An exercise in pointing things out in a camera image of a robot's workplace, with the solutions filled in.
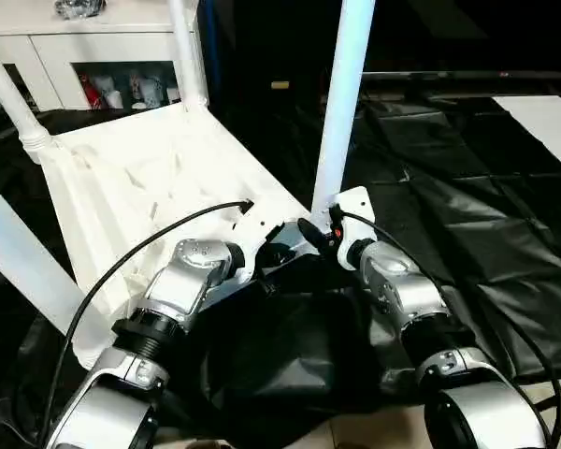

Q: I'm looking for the white glass-door cabinet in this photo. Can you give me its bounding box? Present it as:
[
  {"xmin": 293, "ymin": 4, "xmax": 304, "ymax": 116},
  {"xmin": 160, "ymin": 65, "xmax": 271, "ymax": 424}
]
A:
[{"xmin": 0, "ymin": 8, "xmax": 203, "ymax": 111}]

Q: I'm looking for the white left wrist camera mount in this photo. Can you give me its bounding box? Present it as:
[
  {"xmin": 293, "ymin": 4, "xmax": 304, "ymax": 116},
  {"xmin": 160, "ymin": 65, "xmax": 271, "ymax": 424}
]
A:
[{"xmin": 228, "ymin": 205, "xmax": 294, "ymax": 284}]

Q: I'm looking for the white plastic table leg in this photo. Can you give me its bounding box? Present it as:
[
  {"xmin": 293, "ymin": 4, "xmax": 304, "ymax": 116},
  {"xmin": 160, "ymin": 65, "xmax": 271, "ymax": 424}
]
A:
[
  {"xmin": 0, "ymin": 172, "xmax": 109, "ymax": 362},
  {"xmin": 0, "ymin": 35, "xmax": 52, "ymax": 163},
  {"xmin": 310, "ymin": 0, "xmax": 378, "ymax": 228},
  {"xmin": 167, "ymin": 0, "xmax": 211, "ymax": 113}
]

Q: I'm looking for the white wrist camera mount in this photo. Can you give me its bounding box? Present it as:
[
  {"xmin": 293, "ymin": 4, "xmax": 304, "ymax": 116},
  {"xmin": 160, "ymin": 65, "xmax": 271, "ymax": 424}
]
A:
[
  {"xmin": 228, "ymin": 205, "xmax": 294, "ymax": 284},
  {"xmin": 329, "ymin": 185, "xmax": 379, "ymax": 271}
]

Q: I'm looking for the patterned bowl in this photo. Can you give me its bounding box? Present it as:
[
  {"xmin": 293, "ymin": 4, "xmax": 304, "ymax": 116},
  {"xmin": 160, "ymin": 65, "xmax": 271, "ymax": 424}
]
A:
[{"xmin": 53, "ymin": 0, "xmax": 107, "ymax": 21}]

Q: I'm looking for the long black bar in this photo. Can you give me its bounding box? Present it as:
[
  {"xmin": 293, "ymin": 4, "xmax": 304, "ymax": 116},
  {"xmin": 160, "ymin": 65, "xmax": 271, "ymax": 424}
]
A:
[{"xmin": 362, "ymin": 69, "xmax": 561, "ymax": 82}]

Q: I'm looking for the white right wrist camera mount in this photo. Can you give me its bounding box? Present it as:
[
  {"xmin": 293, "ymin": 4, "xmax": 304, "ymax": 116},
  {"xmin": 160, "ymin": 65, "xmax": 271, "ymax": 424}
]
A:
[{"xmin": 329, "ymin": 185, "xmax": 379, "ymax": 271}]

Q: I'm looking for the flat white sheet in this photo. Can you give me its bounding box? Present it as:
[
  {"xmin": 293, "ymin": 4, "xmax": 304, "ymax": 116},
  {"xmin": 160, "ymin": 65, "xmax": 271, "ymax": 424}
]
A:
[{"xmin": 493, "ymin": 94, "xmax": 561, "ymax": 179}]

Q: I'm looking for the dark blue upright post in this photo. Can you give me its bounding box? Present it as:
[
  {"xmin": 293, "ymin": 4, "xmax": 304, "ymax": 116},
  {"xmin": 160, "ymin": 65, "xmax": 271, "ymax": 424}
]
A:
[{"xmin": 200, "ymin": 0, "xmax": 222, "ymax": 97}]

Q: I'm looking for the black work mat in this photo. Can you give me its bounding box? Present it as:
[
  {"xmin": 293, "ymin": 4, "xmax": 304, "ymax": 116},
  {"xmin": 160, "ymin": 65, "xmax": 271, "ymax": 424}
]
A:
[{"xmin": 0, "ymin": 93, "xmax": 561, "ymax": 441}]

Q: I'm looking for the white plastic table top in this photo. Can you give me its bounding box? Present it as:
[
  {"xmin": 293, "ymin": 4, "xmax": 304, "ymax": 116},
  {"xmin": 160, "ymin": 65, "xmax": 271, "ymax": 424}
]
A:
[{"xmin": 21, "ymin": 100, "xmax": 340, "ymax": 371}]

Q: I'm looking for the red packet behind glass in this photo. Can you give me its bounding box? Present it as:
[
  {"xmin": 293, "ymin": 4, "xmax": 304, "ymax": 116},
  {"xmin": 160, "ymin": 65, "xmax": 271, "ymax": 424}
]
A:
[{"xmin": 78, "ymin": 74, "xmax": 100, "ymax": 110}]

